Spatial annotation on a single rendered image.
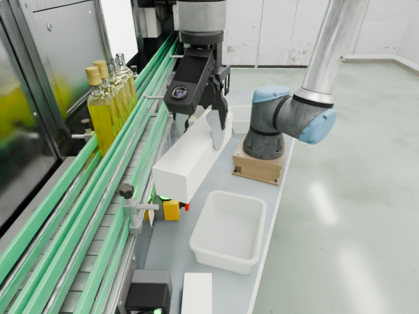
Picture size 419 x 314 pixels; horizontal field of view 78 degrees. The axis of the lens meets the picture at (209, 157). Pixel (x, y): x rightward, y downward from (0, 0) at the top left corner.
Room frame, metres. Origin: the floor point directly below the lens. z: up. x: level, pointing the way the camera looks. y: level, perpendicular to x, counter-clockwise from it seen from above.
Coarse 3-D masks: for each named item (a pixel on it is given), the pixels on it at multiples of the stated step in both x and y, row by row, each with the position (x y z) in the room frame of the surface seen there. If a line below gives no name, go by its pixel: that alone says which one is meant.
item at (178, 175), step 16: (208, 112) 0.54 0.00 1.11; (192, 128) 0.46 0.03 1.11; (208, 128) 0.46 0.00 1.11; (176, 144) 0.41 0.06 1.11; (192, 144) 0.41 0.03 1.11; (208, 144) 0.41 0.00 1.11; (224, 144) 0.49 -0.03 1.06; (160, 160) 0.35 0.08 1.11; (176, 160) 0.35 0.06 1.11; (192, 160) 0.35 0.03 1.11; (208, 160) 0.40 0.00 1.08; (160, 176) 0.33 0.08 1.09; (176, 176) 0.32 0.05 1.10; (192, 176) 0.33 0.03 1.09; (160, 192) 0.33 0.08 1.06; (176, 192) 0.32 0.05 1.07; (192, 192) 0.33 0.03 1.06
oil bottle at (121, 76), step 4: (116, 76) 0.85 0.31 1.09; (120, 76) 0.86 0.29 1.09; (124, 76) 0.87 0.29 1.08; (124, 80) 0.86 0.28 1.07; (124, 84) 0.85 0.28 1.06; (128, 84) 0.89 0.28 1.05; (128, 88) 0.88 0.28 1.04; (128, 92) 0.88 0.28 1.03; (128, 96) 0.87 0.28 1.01; (128, 100) 0.86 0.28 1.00; (128, 104) 0.85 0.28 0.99; (132, 104) 0.89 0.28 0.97; (132, 108) 0.88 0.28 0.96
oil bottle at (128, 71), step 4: (128, 68) 0.94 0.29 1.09; (124, 72) 0.91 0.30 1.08; (128, 72) 0.92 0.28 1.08; (132, 72) 0.95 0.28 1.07; (128, 76) 0.91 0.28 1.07; (132, 76) 0.94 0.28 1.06; (128, 80) 0.91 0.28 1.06; (132, 80) 0.93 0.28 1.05; (132, 84) 0.93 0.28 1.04; (132, 88) 0.92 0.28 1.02; (132, 92) 0.91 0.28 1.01; (136, 92) 0.95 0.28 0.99; (132, 96) 0.91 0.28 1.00; (136, 96) 0.95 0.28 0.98; (132, 100) 0.91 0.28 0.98; (136, 100) 0.94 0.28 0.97; (136, 104) 0.93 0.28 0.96
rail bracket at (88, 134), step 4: (84, 120) 0.69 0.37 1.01; (88, 120) 0.69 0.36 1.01; (84, 124) 0.68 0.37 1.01; (88, 124) 0.68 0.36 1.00; (84, 128) 0.68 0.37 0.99; (88, 128) 0.68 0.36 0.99; (88, 132) 0.68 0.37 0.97; (92, 132) 0.69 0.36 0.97; (72, 136) 0.69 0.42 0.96; (76, 136) 0.69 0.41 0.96; (80, 136) 0.69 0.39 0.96; (84, 136) 0.68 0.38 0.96; (88, 136) 0.68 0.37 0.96; (88, 140) 0.68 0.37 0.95
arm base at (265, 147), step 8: (248, 136) 0.79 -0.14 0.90; (256, 136) 0.76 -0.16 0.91; (264, 136) 0.75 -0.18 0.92; (272, 136) 0.75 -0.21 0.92; (280, 136) 0.77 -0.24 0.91; (248, 144) 0.78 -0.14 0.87; (256, 144) 0.75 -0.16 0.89; (264, 144) 0.74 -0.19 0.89; (272, 144) 0.74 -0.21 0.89; (280, 144) 0.76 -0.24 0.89; (248, 152) 0.76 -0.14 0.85; (256, 152) 0.74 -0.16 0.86; (264, 152) 0.73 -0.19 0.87; (272, 152) 0.73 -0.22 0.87; (280, 152) 0.75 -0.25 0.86
